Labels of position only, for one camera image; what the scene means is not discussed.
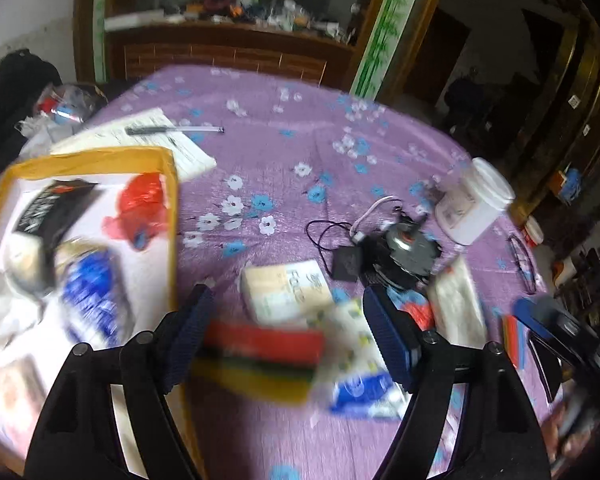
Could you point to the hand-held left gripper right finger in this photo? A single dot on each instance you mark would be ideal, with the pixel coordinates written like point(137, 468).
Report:
point(387, 335)

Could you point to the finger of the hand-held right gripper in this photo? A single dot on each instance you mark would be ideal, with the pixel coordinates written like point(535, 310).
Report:
point(545, 312)

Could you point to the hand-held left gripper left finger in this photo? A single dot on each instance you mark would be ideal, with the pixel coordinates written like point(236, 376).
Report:
point(192, 330)

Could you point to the lemon print tissue pack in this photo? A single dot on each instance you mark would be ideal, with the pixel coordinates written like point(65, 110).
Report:
point(352, 330)

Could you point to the blue floral tissue pack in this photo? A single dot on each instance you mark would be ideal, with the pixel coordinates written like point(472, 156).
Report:
point(365, 395)

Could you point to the bag of coloured foam sheets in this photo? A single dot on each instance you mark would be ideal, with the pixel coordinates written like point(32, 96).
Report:
point(260, 360)

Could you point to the white plastic package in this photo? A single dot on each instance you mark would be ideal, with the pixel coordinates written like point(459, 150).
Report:
point(457, 305)

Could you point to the beige tissue pack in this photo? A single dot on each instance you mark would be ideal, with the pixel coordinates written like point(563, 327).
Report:
point(285, 290)

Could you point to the blue white gold plastic bag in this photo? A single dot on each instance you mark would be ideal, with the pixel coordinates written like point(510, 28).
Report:
point(92, 290)

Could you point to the yellow-taped cardboard box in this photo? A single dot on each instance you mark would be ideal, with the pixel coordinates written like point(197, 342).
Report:
point(165, 210)

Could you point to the red plastic bag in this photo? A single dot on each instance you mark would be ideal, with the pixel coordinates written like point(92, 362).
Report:
point(140, 205)

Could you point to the pink rose tissue pack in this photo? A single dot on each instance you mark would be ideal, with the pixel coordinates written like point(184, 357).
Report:
point(17, 395)

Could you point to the black tissue packet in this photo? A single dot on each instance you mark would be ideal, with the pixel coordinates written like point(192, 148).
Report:
point(50, 207)

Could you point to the person's right hand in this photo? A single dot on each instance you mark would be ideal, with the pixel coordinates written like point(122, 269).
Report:
point(570, 435)

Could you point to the bundle of coloured strips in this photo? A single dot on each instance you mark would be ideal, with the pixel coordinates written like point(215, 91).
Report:
point(514, 340)

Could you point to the eyeglasses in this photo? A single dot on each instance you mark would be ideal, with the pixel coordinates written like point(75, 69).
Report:
point(525, 265)

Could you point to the white bucket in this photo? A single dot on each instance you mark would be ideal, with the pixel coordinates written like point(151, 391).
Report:
point(534, 232)

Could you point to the black adapter box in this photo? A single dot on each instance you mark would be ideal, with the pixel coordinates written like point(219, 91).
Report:
point(346, 264)

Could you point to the black cylindrical motor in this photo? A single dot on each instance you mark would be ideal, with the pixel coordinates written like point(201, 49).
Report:
point(405, 250)

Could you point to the orange and blue box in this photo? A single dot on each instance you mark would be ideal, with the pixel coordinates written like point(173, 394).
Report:
point(569, 182)

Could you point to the white plastic jar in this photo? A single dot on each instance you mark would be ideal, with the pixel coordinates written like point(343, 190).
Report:
point(475, 200)

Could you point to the purple floral tablecloth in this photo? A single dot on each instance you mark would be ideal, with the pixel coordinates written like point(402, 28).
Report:
point(290, 170)

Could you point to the white paper sheets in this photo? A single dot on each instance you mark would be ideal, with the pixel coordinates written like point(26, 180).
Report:
point(130, 140)

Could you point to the clear plastic bag of items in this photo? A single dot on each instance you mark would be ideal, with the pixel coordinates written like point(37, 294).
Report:
point(62, 105)

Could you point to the wooden display cabinet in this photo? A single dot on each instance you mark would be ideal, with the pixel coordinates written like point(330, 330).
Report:
point(240, 45)

